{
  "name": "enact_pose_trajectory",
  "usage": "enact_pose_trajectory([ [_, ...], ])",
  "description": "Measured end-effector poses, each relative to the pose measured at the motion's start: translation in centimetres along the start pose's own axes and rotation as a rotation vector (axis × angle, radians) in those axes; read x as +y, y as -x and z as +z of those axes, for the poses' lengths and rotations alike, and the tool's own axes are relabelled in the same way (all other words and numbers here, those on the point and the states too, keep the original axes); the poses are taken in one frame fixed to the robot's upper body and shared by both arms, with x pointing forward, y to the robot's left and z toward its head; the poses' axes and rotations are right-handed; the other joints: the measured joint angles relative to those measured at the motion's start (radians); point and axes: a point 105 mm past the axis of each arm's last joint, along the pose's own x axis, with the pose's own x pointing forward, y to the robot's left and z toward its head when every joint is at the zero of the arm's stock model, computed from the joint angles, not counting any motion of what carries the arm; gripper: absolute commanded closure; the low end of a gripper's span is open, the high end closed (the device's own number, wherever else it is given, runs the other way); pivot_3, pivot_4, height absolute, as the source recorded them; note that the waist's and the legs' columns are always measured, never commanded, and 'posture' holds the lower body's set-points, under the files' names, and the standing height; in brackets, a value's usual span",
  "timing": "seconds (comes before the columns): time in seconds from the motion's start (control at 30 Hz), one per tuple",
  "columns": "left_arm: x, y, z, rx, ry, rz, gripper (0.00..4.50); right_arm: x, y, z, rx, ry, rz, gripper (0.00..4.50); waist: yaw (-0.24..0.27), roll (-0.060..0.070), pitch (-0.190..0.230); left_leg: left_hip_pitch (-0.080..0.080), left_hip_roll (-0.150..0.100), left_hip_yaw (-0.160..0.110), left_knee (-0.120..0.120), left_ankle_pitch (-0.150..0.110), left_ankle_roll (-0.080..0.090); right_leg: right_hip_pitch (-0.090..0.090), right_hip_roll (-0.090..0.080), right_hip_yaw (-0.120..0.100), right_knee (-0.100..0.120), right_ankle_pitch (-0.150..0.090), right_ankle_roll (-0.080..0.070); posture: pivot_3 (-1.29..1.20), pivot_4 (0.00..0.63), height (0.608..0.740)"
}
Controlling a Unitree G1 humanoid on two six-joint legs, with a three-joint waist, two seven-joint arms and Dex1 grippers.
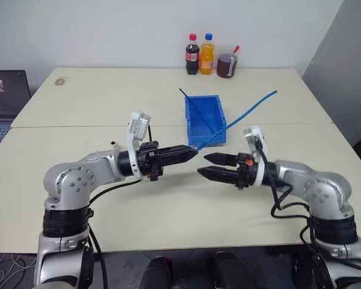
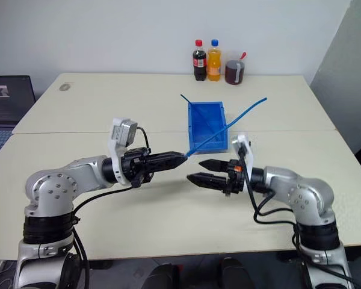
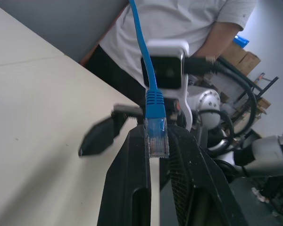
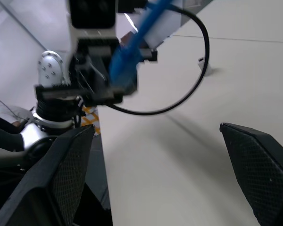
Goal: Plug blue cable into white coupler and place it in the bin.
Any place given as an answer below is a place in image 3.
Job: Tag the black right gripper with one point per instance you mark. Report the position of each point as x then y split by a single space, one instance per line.
180 120

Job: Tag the person in white t-shirt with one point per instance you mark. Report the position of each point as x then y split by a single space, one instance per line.
169 21

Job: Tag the black pointed finger of the right gripper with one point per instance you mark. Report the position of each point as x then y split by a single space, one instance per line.
97 139

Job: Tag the black metal rack frame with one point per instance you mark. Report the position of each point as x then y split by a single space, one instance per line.
270 82

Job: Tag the wooden pallet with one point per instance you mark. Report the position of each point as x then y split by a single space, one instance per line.
261 106

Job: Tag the brown cardboard box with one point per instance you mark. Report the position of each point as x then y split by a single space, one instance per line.
234 53
250 62

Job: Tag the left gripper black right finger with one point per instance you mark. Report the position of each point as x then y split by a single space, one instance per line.
198 179

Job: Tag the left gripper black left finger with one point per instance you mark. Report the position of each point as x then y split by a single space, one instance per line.
125 179

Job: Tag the blue flat item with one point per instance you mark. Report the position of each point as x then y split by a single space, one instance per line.
241 40

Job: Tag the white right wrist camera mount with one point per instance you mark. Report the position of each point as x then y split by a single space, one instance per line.
177 48

